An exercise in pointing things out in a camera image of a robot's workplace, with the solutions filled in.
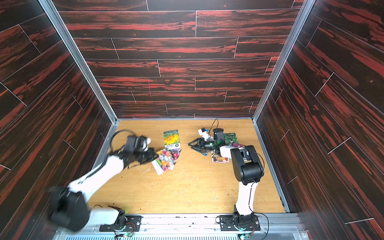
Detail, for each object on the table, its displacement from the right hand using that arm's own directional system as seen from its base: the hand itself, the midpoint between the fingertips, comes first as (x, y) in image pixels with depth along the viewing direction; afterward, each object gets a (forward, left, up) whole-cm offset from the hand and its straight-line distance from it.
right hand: (191, 145), depth 93 cm
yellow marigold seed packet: (+11, +16, -10) cm, 21 cm away
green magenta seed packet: (+8, -32, -11) cm, 35 cm away
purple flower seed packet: (-1, -9, -9) cm, 13 cm away
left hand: (-10, +17, +3) cm, 20 cm away
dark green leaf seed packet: (+13, -28, -10) cm, 32 cm away
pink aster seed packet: (-16, +17, +2) cm, 23 cm away
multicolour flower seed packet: (-10, +14, -2) cm, 18 cm away
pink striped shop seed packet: (-5, -18, -9) cm, 20 cm away
